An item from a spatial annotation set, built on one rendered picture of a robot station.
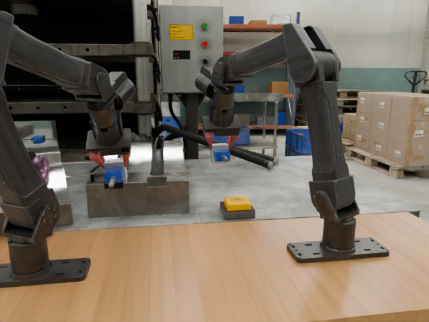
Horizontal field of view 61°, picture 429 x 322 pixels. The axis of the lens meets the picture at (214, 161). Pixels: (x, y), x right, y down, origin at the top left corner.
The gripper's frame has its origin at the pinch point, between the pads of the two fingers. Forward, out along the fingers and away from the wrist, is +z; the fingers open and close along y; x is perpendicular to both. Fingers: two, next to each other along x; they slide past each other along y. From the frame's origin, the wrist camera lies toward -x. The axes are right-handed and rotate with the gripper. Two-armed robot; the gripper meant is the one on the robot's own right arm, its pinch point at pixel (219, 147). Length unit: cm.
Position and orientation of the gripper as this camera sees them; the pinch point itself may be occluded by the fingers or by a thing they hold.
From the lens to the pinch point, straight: 107.7
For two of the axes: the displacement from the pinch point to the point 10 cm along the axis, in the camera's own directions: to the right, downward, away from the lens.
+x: 1.4, 6.5, -7.5
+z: -0.6, 7.6, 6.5
